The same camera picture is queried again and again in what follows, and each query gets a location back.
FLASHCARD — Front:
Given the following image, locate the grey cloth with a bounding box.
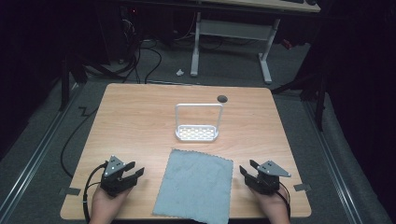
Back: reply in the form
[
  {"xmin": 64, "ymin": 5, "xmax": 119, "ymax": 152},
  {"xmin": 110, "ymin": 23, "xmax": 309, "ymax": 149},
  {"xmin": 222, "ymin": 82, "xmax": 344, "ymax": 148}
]
[{"xmin": 151, "ymin": 148, "xmax": 234, "ymax": 224}]

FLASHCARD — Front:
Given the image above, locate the white-legged wooden desk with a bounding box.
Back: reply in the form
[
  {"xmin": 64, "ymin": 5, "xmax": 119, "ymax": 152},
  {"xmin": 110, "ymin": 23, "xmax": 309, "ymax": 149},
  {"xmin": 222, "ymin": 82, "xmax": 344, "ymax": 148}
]
[{"xmin": 189, "ymin": 0, "xmax": 321, "ymax": 85}]

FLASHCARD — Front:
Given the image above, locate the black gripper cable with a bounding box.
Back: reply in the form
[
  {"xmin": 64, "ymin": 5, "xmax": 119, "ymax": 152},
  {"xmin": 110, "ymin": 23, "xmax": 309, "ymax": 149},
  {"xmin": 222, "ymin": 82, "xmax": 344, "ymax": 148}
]
[
  {"xmin": 81, "ymin": 161, "xmax": 109, "ymax": 224},
  {"xmin": 276, "ymin": 182, "xmax": 292, "ymax": 220}
]

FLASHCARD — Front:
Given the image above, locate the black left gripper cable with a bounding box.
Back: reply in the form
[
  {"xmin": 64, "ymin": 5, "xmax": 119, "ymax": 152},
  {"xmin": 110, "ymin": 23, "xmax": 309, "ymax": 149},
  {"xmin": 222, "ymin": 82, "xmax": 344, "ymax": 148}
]
[{"xmin": 81, "ymin": 161, "xmax": 109, "ymax": 224}]

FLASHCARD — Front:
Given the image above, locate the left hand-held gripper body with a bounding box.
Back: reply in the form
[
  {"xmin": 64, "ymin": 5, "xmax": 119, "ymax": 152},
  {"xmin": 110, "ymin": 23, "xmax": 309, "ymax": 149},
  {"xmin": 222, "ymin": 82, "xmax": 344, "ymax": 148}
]
[{"xmin": 99, "ymin": 154, "xmax": 138, "ymax": 198}]

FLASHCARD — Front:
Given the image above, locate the black metal stand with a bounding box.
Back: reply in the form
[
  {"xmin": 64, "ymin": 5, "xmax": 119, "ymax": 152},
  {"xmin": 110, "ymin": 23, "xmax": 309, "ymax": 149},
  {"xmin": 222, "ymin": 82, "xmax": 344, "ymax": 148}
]
[
  {"xmin": 270, "ymin": 69, "xmax": 329, "ymax": 133},
  {"xmin": 58, "ymin": 54, "xmax": 127, "ymax": 112}
]

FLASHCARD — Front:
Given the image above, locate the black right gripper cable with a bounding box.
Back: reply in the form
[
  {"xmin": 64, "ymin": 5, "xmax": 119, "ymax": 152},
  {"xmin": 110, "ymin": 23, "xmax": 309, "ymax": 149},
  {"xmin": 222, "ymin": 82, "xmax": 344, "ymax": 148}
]
[{"xmin": 276, "ymin": 182, "xmax": 292, "ymax": 220}]

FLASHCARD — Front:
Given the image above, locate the metal floor rail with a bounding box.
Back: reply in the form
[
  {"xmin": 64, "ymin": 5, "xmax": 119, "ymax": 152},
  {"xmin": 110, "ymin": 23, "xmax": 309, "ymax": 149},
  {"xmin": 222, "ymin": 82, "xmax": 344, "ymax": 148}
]
[
  {"xmin": 0, "ymin": 83, "xmax": 80, "ymax": 218},
  {"xmin": 303, "ymin": 101, "xmax": 364, "ymax": 224}
]

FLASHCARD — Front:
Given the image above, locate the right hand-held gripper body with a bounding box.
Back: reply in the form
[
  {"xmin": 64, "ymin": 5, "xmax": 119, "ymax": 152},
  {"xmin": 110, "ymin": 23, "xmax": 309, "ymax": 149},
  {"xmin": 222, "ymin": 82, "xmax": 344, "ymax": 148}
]
[{"xmin": 244, "ymin": 160, "xmax": 292, "ymax": 196}]

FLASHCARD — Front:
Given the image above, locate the person's right hand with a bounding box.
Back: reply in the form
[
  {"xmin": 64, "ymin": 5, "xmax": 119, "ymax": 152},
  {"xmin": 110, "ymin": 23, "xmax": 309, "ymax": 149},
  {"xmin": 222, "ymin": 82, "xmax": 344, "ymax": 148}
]
[{"xmin": 248, "ymin": 186, "xmax": 290, "ymax": 224}]

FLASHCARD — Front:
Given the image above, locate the black floor cable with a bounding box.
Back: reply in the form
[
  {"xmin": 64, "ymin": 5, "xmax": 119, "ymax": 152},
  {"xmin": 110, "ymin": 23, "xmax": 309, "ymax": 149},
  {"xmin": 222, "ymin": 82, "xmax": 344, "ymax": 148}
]
[{"xmin": 60, "ymin": 106, "xmax": 100, "ymax": 180}]

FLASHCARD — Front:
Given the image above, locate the white rack with tall handle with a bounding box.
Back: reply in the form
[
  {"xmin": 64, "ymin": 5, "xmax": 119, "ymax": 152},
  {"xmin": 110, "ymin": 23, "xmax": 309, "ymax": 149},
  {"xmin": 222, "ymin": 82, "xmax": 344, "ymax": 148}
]
[{"xmin": 174, "ymin": 103, "xmax": 224, "ymax": 143}]

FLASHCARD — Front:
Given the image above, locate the bundle of black cables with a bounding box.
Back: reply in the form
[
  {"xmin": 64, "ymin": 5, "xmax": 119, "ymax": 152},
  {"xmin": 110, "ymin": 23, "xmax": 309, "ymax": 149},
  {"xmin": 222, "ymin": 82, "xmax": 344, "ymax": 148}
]
[{"xmin": 120, "ymin": 7, "xmax": 163, "ymax": 85}]

